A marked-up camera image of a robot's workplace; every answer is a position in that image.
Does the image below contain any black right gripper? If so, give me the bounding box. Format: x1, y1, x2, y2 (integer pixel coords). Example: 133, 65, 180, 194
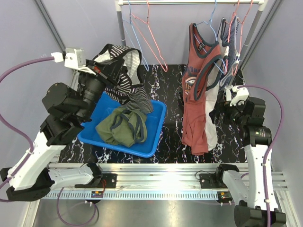
209, 98, 248, 127

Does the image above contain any black white striped tank top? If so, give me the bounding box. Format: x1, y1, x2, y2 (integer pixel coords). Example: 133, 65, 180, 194
93, 44, 153, 114

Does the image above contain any red graphic tank top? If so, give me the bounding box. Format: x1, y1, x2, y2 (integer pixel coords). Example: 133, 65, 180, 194
181, 23, 221, 156

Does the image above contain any light blue wire hanger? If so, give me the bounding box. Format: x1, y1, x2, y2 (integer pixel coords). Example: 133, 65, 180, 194
122, 0, 150, 71

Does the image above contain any green graphic tank top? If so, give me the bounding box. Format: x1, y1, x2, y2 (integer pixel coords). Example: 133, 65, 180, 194
95, 106, 148, 148

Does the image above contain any pink wire hanger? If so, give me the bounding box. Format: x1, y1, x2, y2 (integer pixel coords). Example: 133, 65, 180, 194
130, 0, 168, 72

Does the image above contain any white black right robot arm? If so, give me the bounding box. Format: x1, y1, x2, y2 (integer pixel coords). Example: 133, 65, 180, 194
214, 97, 286, 227

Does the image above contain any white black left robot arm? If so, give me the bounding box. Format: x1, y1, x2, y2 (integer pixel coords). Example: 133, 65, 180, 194
0, 60, 124, 202

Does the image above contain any white navy trimmed tank top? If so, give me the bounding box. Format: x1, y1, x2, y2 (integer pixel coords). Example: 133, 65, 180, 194
205, 18, 227, 151

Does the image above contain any pink hanger at right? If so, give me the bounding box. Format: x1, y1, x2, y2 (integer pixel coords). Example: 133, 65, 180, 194
224, 0, 253, 76

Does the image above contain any navy striped tank top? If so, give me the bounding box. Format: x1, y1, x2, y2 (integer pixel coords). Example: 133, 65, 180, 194
219, 15, 241, 89

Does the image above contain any grey clothes rack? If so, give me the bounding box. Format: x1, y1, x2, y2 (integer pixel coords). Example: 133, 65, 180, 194
114, 0, 270, 100

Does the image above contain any blue plastic bin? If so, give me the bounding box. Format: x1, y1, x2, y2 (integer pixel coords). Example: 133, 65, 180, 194
77, 93, 167, 158

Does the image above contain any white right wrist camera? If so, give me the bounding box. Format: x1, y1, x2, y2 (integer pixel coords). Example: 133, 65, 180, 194
230, 86, 249, 106

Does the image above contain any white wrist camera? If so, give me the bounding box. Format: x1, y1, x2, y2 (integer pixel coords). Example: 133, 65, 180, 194
51, 48, 86, 70
230, 86, 249, 106

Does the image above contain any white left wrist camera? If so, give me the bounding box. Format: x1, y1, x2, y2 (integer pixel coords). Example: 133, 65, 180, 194
51, 48, 86, 70

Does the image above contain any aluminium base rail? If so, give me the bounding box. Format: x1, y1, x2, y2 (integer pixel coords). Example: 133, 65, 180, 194
45, 163, 292, 206

